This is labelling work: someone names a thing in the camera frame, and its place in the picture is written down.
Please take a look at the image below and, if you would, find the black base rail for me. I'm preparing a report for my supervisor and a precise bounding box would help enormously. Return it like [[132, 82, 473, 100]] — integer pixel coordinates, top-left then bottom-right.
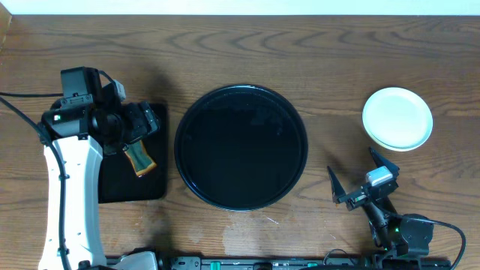
[[106, 255, 451, 270]]

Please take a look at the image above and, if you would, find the mint plate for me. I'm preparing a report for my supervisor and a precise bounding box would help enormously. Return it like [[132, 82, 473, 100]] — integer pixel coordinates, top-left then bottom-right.
[[361, 87, 434, 137]]

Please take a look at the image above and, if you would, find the orange green scrub sponge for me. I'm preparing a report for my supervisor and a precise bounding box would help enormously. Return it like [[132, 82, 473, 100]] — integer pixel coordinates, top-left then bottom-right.
[[124, 140, 157, 177]]

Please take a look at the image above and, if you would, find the black round tray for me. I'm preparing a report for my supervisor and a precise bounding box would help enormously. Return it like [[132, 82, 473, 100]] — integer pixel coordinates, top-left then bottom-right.
[[174, 84, 308, 211]]

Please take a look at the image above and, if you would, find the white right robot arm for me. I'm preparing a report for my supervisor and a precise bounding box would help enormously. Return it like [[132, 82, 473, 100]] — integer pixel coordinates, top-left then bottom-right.
[[327, 148, 434, 260]]

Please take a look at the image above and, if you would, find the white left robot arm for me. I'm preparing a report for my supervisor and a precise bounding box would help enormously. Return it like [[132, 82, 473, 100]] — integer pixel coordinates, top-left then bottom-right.
[[38, 100, 167, 269]]

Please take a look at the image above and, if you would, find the yellow plate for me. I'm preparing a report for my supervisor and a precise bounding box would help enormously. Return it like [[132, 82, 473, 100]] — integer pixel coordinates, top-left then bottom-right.
[[367, 132, 431, 152]]

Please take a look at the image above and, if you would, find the black rectangular tray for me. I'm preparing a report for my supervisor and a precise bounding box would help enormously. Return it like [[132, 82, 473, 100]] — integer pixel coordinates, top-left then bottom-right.
[[98, 103, 169, 203]]

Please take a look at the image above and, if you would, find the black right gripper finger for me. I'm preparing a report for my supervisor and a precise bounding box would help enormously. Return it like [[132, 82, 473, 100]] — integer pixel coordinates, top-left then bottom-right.
[[368, 147, 400, 176], [327, 166, 346, 204]]

